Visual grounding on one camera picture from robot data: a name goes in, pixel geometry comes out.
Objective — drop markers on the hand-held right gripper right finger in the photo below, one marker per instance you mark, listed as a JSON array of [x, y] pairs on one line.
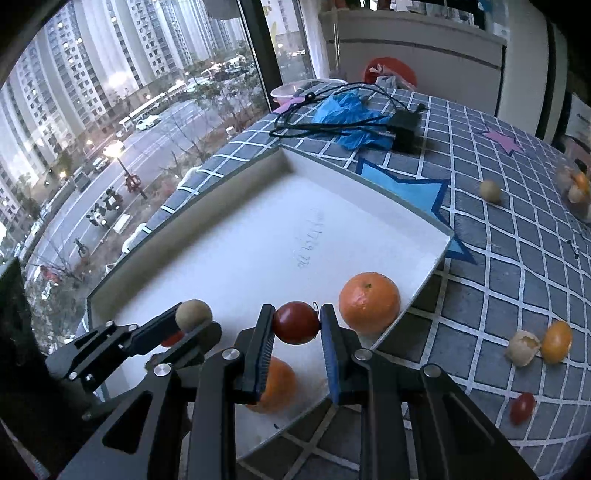
[[331, 360]]

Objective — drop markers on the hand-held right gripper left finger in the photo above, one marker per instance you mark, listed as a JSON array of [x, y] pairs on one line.
[[261, 355]]

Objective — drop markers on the red round stool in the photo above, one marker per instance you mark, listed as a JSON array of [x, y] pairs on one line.
[[392, 64]]

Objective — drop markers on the red cherry tomato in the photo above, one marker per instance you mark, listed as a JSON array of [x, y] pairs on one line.
[[173, 340], [295, 323], [521, 408]]

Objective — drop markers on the black window frame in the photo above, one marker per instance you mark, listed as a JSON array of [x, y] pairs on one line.
[[263, 55]]

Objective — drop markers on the white shallow box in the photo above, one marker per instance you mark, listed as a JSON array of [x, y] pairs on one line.
[[277, 240]]

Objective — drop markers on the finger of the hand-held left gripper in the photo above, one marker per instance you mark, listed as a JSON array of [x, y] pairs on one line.
[[198, 341], [154, 332]]

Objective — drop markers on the yellowish mandarin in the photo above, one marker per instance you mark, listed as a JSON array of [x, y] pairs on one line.
[[556, 342]]

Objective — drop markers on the pale peeled longan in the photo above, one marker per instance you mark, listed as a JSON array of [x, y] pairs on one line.
[[576, 194]]

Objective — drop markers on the clear plastic bowl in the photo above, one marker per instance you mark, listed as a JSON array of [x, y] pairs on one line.
[[288, 92]]

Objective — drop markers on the grey crumpled cloth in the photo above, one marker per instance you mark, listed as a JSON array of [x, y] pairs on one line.
[[385, 82]]

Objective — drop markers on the brown longan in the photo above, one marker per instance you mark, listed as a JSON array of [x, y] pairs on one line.
[[490, 190], [194, 314]]

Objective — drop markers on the orange mandarin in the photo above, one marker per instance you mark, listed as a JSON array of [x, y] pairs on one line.
[[279, 383], [581, 181], [369, 302]]

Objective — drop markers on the longan shell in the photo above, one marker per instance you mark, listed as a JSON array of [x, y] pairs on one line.
[[519, 353]]

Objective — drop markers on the blue plastic bag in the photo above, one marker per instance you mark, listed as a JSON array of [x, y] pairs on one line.
[[341, 113]]

